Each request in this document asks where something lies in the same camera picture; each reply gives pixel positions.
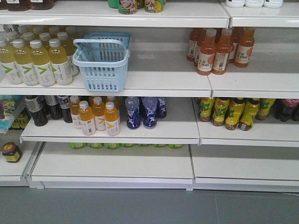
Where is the light blue plastic basket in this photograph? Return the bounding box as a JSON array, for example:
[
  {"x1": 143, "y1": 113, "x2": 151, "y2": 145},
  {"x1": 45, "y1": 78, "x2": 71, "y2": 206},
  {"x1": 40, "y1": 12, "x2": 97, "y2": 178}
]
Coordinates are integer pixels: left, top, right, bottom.
[{"x1": 73, "y1": 32, "x2": 130, "y2": 92}]

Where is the blue sports drink bottle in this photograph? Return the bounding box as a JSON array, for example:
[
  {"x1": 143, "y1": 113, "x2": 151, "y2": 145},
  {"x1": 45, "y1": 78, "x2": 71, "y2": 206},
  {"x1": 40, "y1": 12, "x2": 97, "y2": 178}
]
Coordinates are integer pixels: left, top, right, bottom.
[
  {"x1": 142, "y1": 97, "x2": 157, "y2": 128},
  {"x1": 156, "y1": 97, "x2": 167, "y2": 119},
  {"x1": 125, "y1": 96, "x2": 141, "y2": 129}
]

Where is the green drink bottle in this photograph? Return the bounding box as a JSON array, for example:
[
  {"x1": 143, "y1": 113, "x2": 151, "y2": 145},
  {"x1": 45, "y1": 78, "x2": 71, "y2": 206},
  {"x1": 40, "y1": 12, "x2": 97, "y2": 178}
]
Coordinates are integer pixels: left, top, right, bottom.
[
  {"x1": 137, "y1": 143, "x2": 151, "y2": 147},
  {"x1": 70, "y1": 142, "x2": 87, "y2": 150},
  {"x1": 121, "y1": 143, "x2": 135, "y2": 148},
  {"x1": 104, "y1": 143, "x2": 120, "y2": 150},
  {"x1": 152, "y1": 144, "x2": 166, "y2": 148},
  {"x1": 168, "y1": 144, "x2": 184, "y2": 149},
  {"x1": 87, "y1": 143, "x2": 103, "y2": 149}
]

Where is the orange juice bottle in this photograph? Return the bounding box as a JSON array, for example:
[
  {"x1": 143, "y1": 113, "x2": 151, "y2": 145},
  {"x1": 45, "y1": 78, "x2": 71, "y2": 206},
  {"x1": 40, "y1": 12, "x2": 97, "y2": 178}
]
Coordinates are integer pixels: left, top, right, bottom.
[
  {"x1": 78, "y1": 101, "x2": 96, "y2": 136},
  {"x1": 92, "y1": 97, "x2": 106, "y2": 131},
  {"x1": 104, "y1": 101, "x2": 120, "y2": 136},
  {"x1": 70, "y1": 96, "x2": 81, "y2": 129}
]

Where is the white metal shelf unit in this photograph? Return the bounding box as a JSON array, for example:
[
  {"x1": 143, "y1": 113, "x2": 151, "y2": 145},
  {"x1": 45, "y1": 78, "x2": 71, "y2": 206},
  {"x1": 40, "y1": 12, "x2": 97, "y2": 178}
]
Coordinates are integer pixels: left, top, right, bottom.
[{"x1": 0, "y1": 0, "x2": 299, "y2": 192}]

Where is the yellow lemon tea bottle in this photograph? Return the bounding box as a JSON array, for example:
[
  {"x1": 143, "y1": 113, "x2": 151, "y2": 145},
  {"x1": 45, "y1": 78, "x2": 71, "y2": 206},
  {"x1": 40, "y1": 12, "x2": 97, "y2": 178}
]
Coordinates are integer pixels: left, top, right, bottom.
[
  {"x1": 199, "y1": 97, "x2": 215, "y2": 122},
  {"x1": 212, "y1": 97, "x2": 230, "y2": 126},
  {"x1": 255, "y1": 98, "x2": 276, "y2": 120},
  {"x1": 239, "y1": 98, "x2": 260, "y2": 131},
  {"x1": 225, "y1": 98, "x2": 245, "y2": 131}
]

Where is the orange C100 drink bottle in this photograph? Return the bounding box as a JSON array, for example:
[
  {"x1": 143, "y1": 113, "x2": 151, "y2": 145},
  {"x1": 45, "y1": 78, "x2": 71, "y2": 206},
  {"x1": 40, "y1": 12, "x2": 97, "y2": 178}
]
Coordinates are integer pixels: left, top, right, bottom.
[
  {"x1": 212, "y1": 28, "x2": 232, "y2": 75},
  {"x1": 234, "y1": 27, "x2": 255, "y2": 68},
  {"x1": 197, "y1": 28, "x2": 217, "y2": 76}
]

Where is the pale yellow juice bottle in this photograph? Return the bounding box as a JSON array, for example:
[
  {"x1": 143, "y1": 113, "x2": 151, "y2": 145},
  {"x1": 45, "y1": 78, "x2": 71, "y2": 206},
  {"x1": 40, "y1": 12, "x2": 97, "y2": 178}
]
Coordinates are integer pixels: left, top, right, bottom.
[
  {"x1": 30, "y1": 40, "x2": 56, "y2": 87},
  {"x1": 57, "y1": 32, "x2": 79, "y2": 76},
  {"x1": 48, "y1": 38, "x2": 72, "y2": 85},
  {"x1": 12, "y1": 39, "x2": 39, "y2": 86}
]

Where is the green cartoon drink can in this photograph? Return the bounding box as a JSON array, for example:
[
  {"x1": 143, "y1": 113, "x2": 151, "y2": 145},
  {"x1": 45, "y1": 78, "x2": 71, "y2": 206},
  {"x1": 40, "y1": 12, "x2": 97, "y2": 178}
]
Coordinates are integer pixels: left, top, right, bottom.
[
  {"x1": 144, "y1": 0, "x2": 164, "y2": 13},
  {"x1": 118, "y1": 0, "x2": 137, "y2": 14}
]

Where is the cola bottle red label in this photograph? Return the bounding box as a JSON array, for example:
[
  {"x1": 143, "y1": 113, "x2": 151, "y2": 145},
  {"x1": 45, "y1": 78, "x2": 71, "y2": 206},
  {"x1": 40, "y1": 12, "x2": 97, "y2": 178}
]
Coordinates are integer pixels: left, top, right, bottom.
[{"x1": 274, "y1": 98, "x2": 299, "y2": 122}]

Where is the white peach drink bottle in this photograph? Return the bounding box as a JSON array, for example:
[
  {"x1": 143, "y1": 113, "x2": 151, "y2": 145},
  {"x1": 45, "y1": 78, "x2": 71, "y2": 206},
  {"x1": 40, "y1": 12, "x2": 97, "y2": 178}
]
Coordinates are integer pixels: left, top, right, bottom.
[
  {"x1": 226, "y1": 0, "x2": 245, "y2": 8},
  {"x1": 245, "y1": 0, "x2": 264, "y2": 8},
  {"x1": 263, "y1": 0, "x2": 284, "y2": 9}
]

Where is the teal snack bag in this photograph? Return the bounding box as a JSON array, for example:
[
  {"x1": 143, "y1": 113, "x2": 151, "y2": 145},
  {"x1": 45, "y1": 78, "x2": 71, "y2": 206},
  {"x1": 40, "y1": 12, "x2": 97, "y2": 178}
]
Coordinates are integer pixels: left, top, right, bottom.
[{"x1": 0, "y1": 95, "x2": 25, "y2": 134}]

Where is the red lid sauce jar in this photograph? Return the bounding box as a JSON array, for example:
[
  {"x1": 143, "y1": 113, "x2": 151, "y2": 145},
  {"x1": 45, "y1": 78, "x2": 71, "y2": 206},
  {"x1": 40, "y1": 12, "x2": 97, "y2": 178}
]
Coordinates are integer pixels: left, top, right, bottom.
[{"x1": 1, "y1": 142, "x2": 22, "y2": 163}]

